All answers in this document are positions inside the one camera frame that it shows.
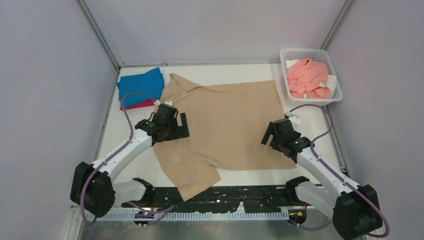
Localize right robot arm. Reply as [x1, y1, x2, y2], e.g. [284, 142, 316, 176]
[261, 117, 384, 240]

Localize white plastic basket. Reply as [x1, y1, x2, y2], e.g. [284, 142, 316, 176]
[277, 48, 344, 106]

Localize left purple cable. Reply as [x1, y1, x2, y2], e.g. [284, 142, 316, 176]
[79, 93, 160, 227]

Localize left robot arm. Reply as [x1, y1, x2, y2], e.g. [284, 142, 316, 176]
[70, 101, 190, 218]

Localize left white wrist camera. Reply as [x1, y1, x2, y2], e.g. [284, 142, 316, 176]
[154, 100, 173, 107]

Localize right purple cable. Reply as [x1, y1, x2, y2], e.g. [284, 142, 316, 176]
[287, 103, 391, 239]

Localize blue folded t shirt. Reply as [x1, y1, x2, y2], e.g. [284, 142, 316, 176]
[116, 67, 165, 104]

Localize white slotted cable duct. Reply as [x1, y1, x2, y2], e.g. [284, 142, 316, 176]
[97, 209, 289, 222]

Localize purple cable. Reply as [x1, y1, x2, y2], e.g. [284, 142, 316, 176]
[79, 93, 160, 227]
[287, 103, 391, 239]

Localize beige t shirt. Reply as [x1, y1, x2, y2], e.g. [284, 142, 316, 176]
[153, 73, 296, 201]

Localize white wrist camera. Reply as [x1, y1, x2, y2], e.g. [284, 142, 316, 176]
[285, 111, 301, 128]
[154, 100, 173, 107]

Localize pink folded t shirt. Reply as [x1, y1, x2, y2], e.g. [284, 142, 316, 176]
[120, 100, 158, 111]

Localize salmon t shirt in basket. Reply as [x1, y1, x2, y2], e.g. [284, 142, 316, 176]
[286, 58, 332, 100]

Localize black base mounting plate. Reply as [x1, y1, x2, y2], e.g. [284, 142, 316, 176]
[150, 185, 319, 215]

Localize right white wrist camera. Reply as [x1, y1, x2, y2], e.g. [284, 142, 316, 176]
[285, 111, 301, 128]

